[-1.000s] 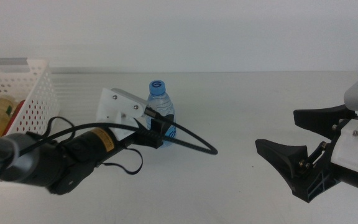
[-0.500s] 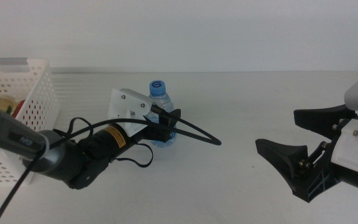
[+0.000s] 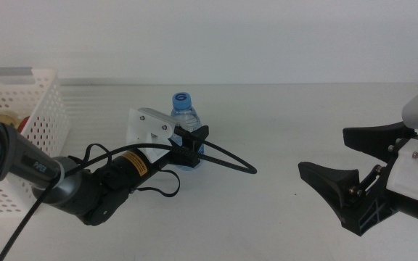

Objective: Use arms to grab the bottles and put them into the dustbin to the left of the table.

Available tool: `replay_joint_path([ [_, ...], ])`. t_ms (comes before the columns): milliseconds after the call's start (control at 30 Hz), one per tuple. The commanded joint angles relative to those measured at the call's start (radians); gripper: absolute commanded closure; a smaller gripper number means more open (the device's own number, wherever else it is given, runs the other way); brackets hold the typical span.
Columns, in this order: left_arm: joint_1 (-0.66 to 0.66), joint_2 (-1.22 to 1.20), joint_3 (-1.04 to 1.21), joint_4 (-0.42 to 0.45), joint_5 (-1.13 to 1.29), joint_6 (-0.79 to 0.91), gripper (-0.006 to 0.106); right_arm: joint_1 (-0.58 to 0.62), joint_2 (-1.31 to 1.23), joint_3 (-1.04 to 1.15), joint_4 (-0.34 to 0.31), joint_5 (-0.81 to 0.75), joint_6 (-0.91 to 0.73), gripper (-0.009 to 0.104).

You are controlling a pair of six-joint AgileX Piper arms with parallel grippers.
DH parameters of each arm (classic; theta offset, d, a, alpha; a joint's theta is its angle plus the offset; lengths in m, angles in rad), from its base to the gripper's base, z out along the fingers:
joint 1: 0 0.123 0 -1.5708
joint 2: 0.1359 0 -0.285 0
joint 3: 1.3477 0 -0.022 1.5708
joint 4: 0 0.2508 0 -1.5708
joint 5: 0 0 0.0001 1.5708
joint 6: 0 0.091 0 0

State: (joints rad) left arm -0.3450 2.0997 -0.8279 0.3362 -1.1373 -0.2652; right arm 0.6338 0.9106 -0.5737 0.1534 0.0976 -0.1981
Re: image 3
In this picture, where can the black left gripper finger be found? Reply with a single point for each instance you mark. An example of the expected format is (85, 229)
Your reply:
(198, 139)

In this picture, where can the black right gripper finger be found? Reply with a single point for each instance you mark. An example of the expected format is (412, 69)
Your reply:
(328, 181)
(372, 139)

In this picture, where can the clear water bottle blue cap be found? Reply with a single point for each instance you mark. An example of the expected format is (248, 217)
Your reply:
(181, 101)

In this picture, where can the red soda can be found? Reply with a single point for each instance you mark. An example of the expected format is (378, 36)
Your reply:
(24, 124)

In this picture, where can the yellow tea bottle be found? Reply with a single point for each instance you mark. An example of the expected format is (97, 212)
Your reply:
(7, 119)

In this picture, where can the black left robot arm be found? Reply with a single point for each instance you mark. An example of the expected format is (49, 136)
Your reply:
(24, 163)

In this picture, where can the white perforated plastic basket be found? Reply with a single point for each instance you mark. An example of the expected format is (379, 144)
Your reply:
(45, 108)

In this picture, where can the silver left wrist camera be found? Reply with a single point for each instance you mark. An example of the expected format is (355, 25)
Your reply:
(158, 119)

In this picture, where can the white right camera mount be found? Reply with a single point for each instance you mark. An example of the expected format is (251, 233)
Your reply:
(416, 177)

